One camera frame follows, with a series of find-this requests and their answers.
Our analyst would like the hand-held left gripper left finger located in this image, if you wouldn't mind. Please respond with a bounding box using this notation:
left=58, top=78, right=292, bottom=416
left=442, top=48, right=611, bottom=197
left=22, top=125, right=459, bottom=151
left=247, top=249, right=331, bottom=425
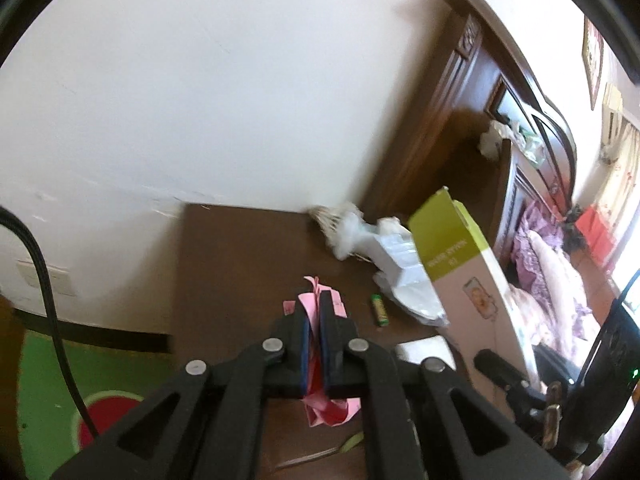
left=50, top=305, right=313, bottom=480

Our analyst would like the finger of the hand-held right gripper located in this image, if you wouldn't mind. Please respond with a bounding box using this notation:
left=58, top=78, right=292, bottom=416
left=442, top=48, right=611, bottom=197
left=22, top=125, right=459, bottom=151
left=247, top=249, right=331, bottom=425
left=474, top=350, right=533, bottom=396

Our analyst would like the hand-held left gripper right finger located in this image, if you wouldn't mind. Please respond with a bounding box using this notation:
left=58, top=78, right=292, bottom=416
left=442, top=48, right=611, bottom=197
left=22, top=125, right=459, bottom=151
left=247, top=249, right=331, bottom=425
left=320, top=292, right=571, bottom=480

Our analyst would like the pink paper wrapper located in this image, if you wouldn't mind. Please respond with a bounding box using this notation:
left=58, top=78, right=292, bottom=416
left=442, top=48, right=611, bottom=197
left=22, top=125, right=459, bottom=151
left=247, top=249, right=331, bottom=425
left=282, top=275, right=362, bottom=429

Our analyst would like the white plastic bag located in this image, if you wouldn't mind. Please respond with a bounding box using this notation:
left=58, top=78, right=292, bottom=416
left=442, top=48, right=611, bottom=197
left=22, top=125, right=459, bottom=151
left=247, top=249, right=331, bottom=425
left=372, top=216, right=451, bottom=328

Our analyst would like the green and white carton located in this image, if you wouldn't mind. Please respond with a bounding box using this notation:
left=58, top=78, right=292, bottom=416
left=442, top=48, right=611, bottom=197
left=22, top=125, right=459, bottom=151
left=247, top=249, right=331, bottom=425
left=407, top=187, right=536, bottom=396

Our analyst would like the red bin with green rim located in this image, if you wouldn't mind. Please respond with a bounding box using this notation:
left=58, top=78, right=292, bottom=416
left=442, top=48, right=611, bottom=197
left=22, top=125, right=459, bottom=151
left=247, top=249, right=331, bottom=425
left=70, top=391, right=146, bottom=453

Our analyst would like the pink patterned blanket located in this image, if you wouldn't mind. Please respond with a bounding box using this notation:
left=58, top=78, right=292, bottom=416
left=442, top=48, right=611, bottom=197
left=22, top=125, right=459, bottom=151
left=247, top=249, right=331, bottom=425
left=500, top=280, right=556, bottom=356

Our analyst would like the white folded tissue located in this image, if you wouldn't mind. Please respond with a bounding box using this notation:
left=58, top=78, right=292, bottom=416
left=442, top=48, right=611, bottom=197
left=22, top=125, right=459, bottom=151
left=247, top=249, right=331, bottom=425
left=395, top=335, right=458, bottom=376

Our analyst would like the green plastic spoon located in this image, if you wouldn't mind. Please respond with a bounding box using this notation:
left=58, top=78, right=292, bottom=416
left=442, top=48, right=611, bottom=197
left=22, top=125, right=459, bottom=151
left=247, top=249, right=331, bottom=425
left=275, top=432, right=366, bottom=468

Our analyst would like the lilac floral frilled pillow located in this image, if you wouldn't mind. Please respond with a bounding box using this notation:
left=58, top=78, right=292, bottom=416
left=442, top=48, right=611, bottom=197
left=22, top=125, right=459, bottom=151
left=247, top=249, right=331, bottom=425
left=510, top=199, right=603, bottom=356

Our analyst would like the dark wooden nightstand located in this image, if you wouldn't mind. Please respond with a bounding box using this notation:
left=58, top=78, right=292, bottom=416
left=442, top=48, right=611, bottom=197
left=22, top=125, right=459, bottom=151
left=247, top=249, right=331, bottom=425
left=170, top=202, right=506, bottom=480

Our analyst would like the red cloth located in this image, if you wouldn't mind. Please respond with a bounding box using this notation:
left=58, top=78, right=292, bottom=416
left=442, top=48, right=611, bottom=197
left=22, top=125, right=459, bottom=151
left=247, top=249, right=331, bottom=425
left=575, top=205, right=618, bottom=271

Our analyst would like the dark cloth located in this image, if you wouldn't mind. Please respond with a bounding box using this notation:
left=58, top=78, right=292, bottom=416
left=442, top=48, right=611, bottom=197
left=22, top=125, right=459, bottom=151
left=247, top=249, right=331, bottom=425
left=562, top=205, right=588, bottom=256

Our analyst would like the floral curtain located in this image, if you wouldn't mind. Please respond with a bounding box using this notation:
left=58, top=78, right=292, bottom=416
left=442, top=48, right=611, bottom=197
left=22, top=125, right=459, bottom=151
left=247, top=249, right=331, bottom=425
left=597, top=82, right=640, bottom=281

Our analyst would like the teal wet wipes pack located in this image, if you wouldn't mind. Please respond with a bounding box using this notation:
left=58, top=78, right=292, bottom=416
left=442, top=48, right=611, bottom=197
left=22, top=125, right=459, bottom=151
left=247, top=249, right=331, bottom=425
left=517, top=127, right=546, bottom=168

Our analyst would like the small printed plastic bag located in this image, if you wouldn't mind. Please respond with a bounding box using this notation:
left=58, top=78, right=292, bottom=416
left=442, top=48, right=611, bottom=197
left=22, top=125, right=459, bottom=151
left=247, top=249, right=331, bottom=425
left=477, top=120, right=521, bottom=161

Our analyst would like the wooden bed headboard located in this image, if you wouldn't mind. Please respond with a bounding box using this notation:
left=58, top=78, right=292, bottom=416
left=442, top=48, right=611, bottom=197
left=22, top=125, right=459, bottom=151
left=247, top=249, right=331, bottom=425
left=360, top=0, right=578, bottom=271

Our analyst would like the green floor mat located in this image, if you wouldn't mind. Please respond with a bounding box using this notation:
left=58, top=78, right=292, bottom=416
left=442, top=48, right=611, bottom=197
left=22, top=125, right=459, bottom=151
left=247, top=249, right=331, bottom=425
left=17, top=327, right=173, bottom=480

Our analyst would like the beige wall socket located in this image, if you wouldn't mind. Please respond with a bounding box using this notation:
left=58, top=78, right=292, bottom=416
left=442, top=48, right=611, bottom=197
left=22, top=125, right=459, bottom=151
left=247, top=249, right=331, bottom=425
left=47, top=265, right=77, bottom=297
left=17, top=259, right=43, bottom=291

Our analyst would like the smooth black cable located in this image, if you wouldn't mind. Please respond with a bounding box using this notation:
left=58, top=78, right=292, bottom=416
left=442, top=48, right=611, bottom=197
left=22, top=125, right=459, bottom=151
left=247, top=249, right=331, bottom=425
left=0, top=207, right=101, bottom=441

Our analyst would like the framed wall picture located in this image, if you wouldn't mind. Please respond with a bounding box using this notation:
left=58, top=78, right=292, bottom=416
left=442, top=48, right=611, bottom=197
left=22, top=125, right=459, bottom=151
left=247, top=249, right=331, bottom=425
left=581, top=17, right=605, bottom=111

